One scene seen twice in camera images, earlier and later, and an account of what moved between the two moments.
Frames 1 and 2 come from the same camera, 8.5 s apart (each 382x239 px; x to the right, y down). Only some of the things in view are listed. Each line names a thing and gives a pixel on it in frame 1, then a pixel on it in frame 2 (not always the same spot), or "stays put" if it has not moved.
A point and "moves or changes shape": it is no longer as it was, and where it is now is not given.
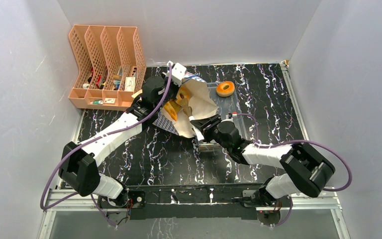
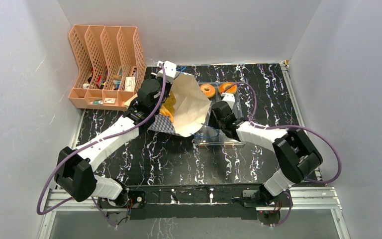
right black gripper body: x=205 y=124 to x=218 y=106
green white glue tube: x=98 y=102 stays put
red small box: x=98 y=81 stays put
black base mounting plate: x=193 y=201 stays put
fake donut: x=183 y=93 to x=209 y=93
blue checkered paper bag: x=201 y=102 moves or changes shape
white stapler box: x=130 y=83 stays put
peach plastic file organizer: x=111 y=64 stays put
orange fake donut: x=222 y=92 stays put
